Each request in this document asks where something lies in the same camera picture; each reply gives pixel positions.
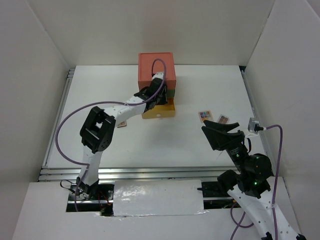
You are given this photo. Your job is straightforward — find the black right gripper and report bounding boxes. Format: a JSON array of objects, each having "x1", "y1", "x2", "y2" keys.
[{"x1": 200, "y1": 118, "x2": 248, "y2": 172}]

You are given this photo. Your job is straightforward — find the pink clear blush case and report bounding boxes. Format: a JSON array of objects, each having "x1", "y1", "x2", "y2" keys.
[{"x1": 217, "y1": 114, "x2": 230, "y2": 124}]

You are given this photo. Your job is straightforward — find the green drawer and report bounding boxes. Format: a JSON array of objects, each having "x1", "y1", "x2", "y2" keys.
[{"x1": 166, "y1": 89, "x2": 176, "y2": 99}]

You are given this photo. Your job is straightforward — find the colourful square eyeshadow palette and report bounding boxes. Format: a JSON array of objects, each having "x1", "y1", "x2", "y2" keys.
[{"x1": 198, "y1": 110, "x2": 214, "y2": 123}]

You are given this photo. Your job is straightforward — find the yellow bottom drawer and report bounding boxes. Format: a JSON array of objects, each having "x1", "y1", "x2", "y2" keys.
[{"x1": 141, "y1": 98, "x2": 176, "y2": 119}]

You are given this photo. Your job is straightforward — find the brown eyeshadow palette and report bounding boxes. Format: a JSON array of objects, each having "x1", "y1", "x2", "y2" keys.
[{"x1": 117, "y1": 120, "x2": 127, "y2": 128}]

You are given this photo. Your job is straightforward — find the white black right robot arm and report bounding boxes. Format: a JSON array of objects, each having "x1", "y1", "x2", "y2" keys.
[{"x1": 201, "y1": 120, "x2": 305, "y2": 240}]

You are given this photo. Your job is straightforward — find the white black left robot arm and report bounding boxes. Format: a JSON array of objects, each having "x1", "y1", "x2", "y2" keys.
[{"x1": 76, "y1": 74, "x2": 167, "y2": 200}]

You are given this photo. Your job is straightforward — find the red drawer cabinet shell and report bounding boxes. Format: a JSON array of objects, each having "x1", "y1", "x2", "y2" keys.
[{"x1": 138, "y1": 52, "x2": 177, "y2": 90}]

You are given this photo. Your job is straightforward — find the white foil covered panel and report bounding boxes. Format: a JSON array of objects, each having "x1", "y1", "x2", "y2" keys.
[{"x1": 113, "y1": 179, "x2": 205, "y2": 217}]

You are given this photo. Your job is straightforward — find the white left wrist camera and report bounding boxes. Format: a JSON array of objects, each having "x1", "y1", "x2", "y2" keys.
[{"x1": 152, "y1": 71, "x2": 165, "y2": 80}]

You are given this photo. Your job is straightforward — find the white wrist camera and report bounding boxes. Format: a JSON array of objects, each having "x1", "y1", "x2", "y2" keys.
[
  {"x1": 245, "y1": 117, "x2": 260, "y2": 138},
  {"x1": 152, "y1": 71, "x2": 165, "y2": 80}
]

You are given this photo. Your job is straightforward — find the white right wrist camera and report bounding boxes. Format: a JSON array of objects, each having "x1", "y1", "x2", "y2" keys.
[{"x1": 245, "y1": 117, "x2": 260, "y2": 138}]

